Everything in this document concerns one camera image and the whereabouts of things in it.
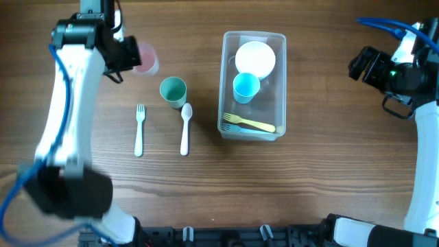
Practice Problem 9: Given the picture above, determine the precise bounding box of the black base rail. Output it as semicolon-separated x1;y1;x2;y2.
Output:
78;222;330;247

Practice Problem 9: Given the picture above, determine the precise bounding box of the green bowl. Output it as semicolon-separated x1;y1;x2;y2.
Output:
259;71;274;80

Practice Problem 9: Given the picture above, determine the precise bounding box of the yellow fork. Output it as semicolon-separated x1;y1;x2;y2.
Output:
222;113;276;132

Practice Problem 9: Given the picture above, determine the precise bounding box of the white pink bowl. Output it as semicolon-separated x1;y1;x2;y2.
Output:
235;41;276;80

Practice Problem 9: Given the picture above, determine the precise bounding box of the white spoon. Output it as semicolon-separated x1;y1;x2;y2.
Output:
180;103;193;156

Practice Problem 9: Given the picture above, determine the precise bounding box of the clear plastic container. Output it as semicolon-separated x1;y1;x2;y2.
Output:
217;31;287;141

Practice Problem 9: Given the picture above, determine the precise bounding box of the pink cup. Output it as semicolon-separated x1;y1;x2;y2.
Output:
132;43;160;76

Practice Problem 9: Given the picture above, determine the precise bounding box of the mint green fork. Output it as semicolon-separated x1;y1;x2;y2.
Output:
134;104;145;157

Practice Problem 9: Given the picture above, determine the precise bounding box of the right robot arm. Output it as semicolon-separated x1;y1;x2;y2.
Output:
318;17;438;246

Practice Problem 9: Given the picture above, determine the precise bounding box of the light blue fork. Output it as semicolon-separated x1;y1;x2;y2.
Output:
220;123;268;134

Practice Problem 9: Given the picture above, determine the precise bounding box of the left blue cable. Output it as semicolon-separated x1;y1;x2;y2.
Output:
0;43;117;247

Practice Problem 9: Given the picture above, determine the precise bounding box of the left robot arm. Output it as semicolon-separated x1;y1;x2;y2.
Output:
15;1;146;246

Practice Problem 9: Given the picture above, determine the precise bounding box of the green cup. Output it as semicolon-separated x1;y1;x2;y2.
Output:
159;77;187;109

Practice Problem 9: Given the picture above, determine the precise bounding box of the blue cup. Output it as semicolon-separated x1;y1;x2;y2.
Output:
233;73;261;104

